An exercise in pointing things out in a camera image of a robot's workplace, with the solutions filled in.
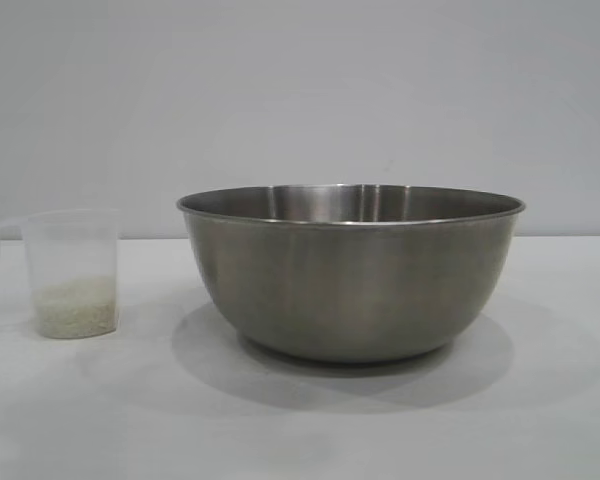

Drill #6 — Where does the stainless steel mixing bowl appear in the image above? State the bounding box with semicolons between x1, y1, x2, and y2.
175;183;527;364

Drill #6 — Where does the clear plastic measuring cup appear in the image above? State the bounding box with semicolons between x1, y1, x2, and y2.
0;207;123;339

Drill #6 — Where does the white uncooked rice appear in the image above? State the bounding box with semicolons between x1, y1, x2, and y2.
34;274;118;338

